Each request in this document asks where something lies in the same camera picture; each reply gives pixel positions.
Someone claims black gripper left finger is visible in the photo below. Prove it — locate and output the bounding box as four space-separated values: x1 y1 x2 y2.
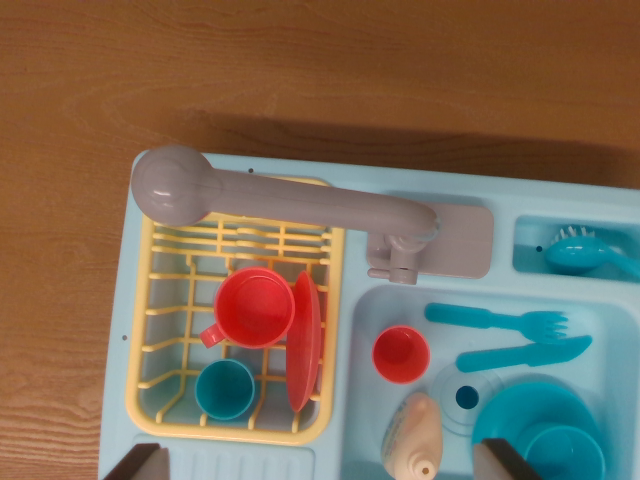
102 442 171 480

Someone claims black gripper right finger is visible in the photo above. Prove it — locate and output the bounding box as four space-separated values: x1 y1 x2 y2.
472 437 544 480

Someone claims beige toy detergent bottle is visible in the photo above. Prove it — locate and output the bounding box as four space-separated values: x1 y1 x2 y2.
380 391 445 480

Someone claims light blue toy sink unit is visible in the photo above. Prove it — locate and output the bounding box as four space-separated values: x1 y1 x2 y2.
98 149 640 480

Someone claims teal toy plate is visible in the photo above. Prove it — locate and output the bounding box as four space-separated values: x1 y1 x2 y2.
470 382 609 480

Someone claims teal toy mug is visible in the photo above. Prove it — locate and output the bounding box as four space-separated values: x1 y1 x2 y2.
517 422 607 480

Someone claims teal toy knife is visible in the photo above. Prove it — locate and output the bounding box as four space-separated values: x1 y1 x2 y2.
455 334 594 374

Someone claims teal toy tumbler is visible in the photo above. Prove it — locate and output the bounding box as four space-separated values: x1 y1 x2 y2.
194 358 257 422

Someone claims red toy tumbler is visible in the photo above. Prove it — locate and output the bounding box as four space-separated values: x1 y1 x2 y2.
371 325 432 385

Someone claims teal toy fork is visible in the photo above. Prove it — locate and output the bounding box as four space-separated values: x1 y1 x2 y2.
424 302 571 345

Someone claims red toy mug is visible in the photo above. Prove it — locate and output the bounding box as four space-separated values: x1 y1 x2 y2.
198 266 297 350

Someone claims red toy plate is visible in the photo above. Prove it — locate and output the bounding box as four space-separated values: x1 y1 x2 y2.
285 270 322 414

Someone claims teal toy dish brush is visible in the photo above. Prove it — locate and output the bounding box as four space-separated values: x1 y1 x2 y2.
543 224 640 280

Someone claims yellow dish rack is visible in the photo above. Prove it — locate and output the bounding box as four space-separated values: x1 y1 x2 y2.
124 175 347 446

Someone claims grey toy faucet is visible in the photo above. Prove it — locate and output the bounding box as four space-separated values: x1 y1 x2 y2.
130 145 495 286

